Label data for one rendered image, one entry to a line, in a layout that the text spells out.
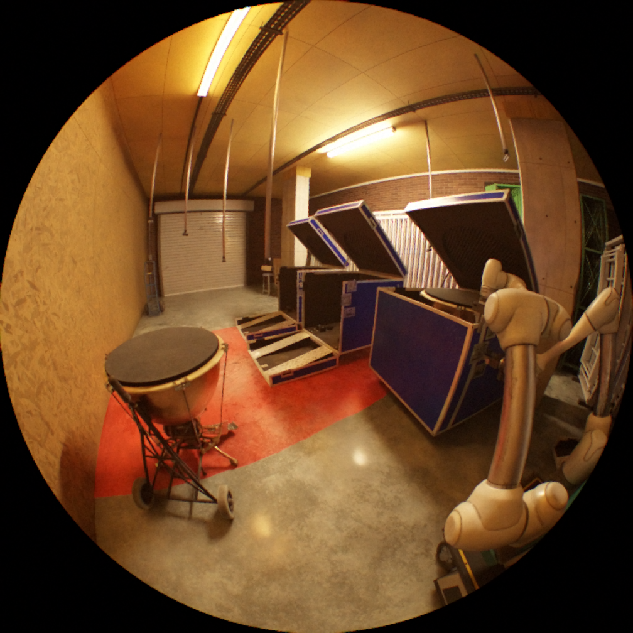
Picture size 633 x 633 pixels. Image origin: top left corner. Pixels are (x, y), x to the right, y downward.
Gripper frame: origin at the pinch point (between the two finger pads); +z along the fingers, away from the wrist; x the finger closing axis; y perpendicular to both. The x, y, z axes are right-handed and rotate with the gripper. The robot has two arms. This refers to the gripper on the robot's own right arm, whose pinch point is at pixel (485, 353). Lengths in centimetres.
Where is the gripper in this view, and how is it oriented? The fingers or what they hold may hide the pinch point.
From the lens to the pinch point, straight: 142.4
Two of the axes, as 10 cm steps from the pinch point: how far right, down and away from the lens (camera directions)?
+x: -9.7, 0.5, -2.5
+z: -2.5, -3.0, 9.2
